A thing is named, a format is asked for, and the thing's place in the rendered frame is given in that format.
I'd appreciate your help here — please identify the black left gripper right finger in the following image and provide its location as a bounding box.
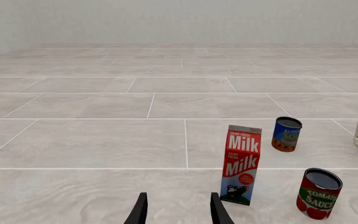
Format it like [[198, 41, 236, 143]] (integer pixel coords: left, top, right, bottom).
[[210, 192, 236, 224]]

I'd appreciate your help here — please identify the red tomato sauce can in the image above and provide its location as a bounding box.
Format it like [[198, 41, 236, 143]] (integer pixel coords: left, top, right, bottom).
[[296, 167, 344, 220]]

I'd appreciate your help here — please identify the blue alphabet soup can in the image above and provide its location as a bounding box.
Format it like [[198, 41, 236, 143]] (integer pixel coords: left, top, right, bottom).
[[271, 116, 303, 153]]

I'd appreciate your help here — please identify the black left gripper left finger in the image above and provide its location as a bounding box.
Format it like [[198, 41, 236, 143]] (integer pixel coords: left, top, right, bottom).
[[123, 192, 149, 224]]

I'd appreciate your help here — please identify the red milk carton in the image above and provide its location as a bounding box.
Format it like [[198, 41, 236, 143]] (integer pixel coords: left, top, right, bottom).
[[219, 124, 263, 207]]

